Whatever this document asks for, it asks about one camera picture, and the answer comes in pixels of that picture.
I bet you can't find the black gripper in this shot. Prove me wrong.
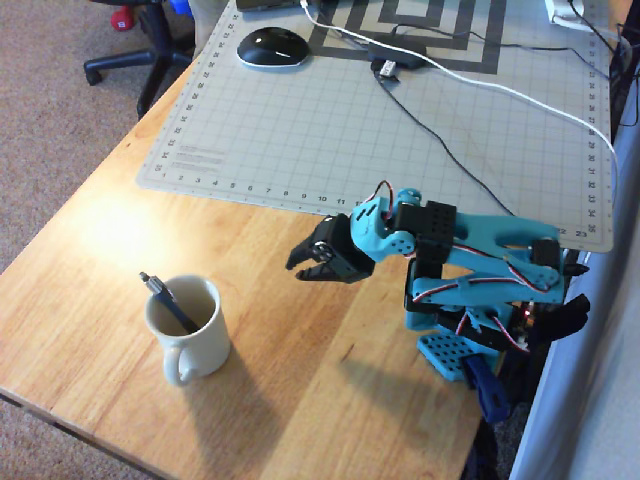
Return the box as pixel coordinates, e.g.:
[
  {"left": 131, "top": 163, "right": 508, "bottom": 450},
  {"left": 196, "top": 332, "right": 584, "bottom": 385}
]
[{"left": 285, "top": 213, "right": 374, "bottom": 287}]

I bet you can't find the dark blue pen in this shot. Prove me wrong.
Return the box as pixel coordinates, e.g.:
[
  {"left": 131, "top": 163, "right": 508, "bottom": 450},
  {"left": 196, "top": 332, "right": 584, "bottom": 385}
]
[{"left": 138, "top": 271, "right": 202, "bottom": 336}]

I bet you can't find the white ceramic mug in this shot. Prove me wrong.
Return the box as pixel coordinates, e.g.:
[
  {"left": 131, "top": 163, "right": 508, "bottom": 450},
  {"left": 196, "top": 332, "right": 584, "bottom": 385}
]
[{"left": 144, "top": 273, "right": 232, "bottom": 387}]

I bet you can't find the grey gridded cutting mat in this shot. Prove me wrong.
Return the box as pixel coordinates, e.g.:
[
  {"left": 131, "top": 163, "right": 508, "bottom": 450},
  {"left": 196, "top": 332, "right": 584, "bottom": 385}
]
[{"left": 135, "top": 0, "right": 617, "bottom": 254}]

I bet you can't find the blue clamp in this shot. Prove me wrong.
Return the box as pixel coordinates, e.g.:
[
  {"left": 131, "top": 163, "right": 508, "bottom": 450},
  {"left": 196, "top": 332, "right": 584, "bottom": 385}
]
[{"left": 462, "top": 355, "right": 512, "bottom": 424}]

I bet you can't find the black computer mouse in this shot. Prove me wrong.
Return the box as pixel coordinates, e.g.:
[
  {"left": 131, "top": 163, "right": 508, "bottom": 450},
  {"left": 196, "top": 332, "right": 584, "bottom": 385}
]
[{"left": 235, "top": 26, "right": 311, "bottom": 69}]

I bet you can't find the black usb hub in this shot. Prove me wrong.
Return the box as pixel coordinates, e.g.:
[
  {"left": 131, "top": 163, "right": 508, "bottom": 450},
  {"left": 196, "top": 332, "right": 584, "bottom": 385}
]
[{"left": 367, "top": 42, "right": 429, "bottom": 71}]

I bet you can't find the black office chair base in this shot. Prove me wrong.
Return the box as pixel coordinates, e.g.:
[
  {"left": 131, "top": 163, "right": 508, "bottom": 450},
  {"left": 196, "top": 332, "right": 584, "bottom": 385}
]
[{"left": 82, "top": 0, "right": 199, "bottom": 120}]

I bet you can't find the dark laptop edge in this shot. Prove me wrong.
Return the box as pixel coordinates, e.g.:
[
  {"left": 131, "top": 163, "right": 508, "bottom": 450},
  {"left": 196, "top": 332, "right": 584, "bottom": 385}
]
[{"left": 235, "top": 0, "right": 306, "bottom": 13}]

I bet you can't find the black white patterned mat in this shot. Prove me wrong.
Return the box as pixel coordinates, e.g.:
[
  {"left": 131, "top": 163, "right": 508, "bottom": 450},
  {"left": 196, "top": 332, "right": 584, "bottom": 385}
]
[{"left": 306, "top": 0, "right": 506, "bottom": 75}]

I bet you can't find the red dumbbell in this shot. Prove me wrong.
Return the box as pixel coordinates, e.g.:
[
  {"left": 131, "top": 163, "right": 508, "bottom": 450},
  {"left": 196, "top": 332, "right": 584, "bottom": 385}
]
[{"left": 108, "top": 5, "right": 133, "bottom": 33}]

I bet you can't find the white box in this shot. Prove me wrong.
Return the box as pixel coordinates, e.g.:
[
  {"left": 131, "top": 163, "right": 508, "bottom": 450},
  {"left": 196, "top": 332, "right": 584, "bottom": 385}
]
[{"left": 544, "top": 0, "right": 597, "bottom": 32}]

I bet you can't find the red white servo wire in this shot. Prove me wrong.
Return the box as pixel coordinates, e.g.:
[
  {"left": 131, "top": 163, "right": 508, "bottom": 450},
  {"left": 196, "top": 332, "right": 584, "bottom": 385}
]
[{"left": 412, "top": 244, "right": 549, "bottom": 354}]

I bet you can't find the white cable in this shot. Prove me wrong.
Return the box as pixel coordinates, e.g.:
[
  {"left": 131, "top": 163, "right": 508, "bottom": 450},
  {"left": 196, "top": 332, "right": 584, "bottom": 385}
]
[{"left": 301, "top": 0, "right": 620, "bottom": 207}]

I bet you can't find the black clamp handle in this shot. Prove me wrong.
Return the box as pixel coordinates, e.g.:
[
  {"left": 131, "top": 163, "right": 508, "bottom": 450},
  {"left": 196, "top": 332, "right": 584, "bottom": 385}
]
[{"left": 537, "top": 293, "right": 592, "bottom": 346}]

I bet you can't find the thin black cable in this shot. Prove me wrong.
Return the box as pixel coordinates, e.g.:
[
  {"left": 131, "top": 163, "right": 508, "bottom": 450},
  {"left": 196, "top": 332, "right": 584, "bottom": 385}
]
[{"left": 424, "top": 34, "right": 612, "bottom": 79}]

